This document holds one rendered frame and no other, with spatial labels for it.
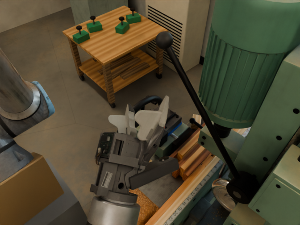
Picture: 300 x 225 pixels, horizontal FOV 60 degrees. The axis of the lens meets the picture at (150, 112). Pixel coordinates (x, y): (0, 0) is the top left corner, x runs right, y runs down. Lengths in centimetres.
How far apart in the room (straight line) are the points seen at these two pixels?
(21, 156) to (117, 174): 65
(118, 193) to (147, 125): 13
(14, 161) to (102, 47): 124
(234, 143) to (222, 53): 34
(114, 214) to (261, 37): 39
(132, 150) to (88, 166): 151
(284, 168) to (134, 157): 26
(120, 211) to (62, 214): 82
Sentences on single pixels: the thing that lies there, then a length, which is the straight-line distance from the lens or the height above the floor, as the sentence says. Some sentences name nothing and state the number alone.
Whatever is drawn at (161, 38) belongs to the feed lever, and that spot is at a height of 141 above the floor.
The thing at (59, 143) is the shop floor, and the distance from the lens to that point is 216.
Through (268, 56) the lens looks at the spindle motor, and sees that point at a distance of 51.
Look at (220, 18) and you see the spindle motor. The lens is 51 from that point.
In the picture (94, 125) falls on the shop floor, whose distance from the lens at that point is 220.
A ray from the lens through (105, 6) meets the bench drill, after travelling 295.
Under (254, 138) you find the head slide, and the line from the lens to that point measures 64.
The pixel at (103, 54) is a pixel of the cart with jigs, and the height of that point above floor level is 53.
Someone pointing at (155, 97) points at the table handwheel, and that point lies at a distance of 107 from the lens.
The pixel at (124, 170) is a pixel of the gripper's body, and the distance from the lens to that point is 49.
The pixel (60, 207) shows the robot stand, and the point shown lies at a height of 55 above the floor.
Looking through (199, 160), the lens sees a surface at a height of 95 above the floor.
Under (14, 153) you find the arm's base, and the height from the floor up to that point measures 87.
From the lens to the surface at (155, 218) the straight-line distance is 79.
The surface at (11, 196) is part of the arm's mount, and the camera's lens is 112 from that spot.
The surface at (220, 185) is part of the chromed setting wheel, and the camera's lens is 73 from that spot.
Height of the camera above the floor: 169
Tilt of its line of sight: 49 degrees down
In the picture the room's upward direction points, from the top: straight up
